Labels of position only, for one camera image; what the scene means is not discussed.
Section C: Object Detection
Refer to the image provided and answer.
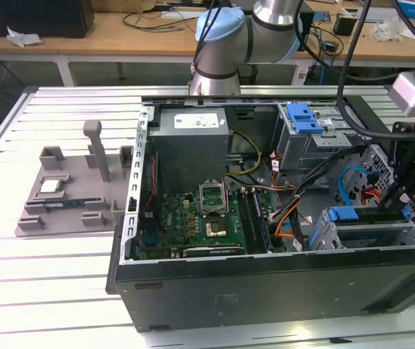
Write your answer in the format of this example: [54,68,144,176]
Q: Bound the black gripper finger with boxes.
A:
[376,170,411,211]

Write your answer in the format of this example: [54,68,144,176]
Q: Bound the grey optical drive cage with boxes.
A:
[275,103,374,172]

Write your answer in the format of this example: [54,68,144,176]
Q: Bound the blue drive latch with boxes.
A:
[286,104,325,135]

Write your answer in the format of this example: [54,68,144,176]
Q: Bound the installed RAM stick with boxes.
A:
[252,190,273,252]

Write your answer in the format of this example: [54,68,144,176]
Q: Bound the clear plastic bags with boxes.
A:
[370,17,411,41]

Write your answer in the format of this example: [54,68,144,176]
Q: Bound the black RAM slot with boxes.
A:
[238,194,262,255]

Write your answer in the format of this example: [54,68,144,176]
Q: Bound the flat grey device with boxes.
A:
[359,7,399,25]

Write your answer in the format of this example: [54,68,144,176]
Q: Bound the small black box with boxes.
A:
[333,12,358,36]

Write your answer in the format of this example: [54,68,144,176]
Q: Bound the black PC case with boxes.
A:
[105,85,415,334]

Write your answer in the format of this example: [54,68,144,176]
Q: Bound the black tower computer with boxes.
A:
[296,12,315,52]

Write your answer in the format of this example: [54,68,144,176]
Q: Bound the CPU socket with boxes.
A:
[204,217,228,239]

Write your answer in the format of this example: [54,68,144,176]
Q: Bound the metal socket cover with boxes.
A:
[198,180,228,219]

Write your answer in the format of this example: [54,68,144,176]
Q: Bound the black waste bin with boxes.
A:
[238,64,259,85]

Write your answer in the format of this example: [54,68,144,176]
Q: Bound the black graphics card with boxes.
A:
[183,245,246,259]

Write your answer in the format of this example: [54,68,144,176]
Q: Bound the grey power supply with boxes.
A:
[148,108,234,193]

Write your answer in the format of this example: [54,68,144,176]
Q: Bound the green motherboard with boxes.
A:
[140,190,288,260]

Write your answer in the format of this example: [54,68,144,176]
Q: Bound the grey parts rack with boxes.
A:
[15,121,135,239]

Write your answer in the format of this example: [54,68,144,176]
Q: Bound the blue RAM stick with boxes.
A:
[43,198,101,210]

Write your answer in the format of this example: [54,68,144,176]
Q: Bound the wooden workbench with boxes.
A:
[0,0,415,70]

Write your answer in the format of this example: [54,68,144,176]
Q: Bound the silver CPU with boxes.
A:
[38,179,65,193]

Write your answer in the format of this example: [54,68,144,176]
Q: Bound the crumpled white paper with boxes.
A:
[6,25,44,48]

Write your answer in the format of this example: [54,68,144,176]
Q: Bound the large black box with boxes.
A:
[0,0,95,39]

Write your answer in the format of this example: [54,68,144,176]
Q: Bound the orange wire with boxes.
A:
[360,187,381,205]
[274,201,301,239]

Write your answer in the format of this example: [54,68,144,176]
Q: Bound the blue wire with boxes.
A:
[337,165,375,208]

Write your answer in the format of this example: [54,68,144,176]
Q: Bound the black cable bundle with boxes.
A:
[290,143,371,252]

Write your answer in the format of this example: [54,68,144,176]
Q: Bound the blue hanging cable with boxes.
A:
[318,54,330,87]

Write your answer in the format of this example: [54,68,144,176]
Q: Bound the yellow and black wire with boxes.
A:
[228,129,262,179]

